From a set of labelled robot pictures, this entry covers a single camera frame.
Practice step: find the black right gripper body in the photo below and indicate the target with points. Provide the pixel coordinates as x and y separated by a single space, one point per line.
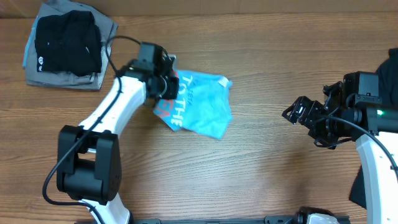
313 115

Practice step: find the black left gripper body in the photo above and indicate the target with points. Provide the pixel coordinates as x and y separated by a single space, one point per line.
166 86

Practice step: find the light blue printed t-shirt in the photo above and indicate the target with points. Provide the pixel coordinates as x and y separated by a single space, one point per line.
201 106

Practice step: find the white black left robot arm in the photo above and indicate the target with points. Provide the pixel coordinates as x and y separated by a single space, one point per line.
88 165

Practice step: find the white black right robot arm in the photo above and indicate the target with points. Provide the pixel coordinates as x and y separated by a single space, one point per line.
353 111

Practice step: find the black garment at right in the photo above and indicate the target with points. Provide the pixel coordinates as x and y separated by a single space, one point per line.
387 73

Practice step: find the grey folded garment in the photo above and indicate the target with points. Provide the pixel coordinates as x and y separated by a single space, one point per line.
94 81

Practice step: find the black folded garment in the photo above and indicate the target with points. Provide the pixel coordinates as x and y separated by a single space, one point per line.
68 43

